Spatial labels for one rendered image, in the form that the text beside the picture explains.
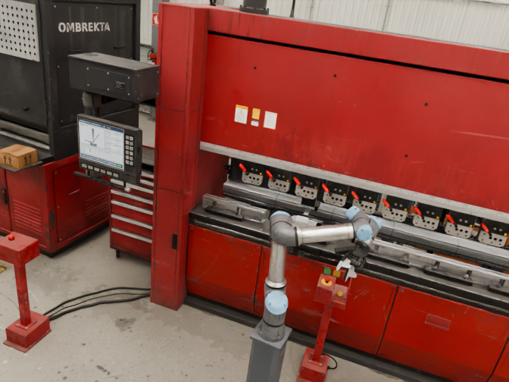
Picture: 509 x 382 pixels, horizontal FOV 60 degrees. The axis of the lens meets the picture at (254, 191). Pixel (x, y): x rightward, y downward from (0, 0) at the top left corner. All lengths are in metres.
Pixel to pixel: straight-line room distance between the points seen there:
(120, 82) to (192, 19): 0.58
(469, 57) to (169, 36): 1.76
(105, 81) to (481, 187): 2.33
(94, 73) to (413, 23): 4.96
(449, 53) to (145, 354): 2.76
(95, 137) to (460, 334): 2.69
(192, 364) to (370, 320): 1.29
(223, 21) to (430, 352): 2.62
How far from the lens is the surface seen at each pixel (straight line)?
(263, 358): 2.54
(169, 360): 3.40
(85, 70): 2.93
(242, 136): 3.10
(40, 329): 3.62
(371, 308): 3.30
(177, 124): 3.05
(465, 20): 6.86
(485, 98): 2.86
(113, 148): 2.89
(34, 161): 3.90
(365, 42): 2.80
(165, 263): 3.56
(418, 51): 2.78
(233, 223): 3.24
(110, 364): 3.40
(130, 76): 2.72
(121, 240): 4.22
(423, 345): 3.44
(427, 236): 3.44
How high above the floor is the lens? 2.44
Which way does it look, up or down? 24 degrees down
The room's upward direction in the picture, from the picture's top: 8 degrees clockwise
